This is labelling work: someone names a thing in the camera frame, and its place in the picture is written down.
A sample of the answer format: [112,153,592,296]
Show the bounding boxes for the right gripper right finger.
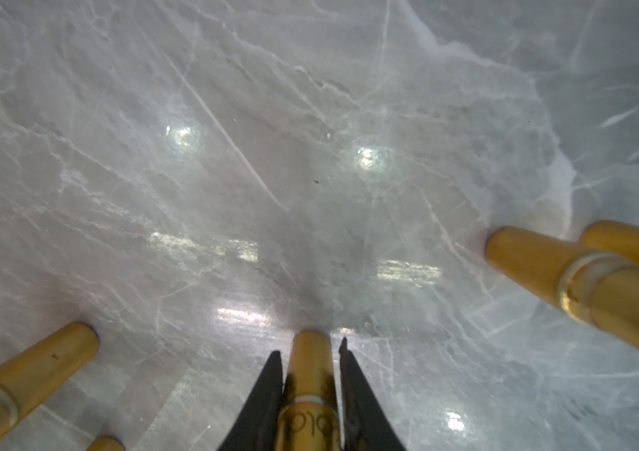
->
[339,337,406,451]

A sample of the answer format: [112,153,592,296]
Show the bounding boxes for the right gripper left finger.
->
[218,351,283,451]

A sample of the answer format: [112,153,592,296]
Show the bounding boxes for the gold lipstick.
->
[86,435,126,451]
[0,321,100,440]
[579,220,639,265]
[274,330,341,450]
[484,227,639,350]

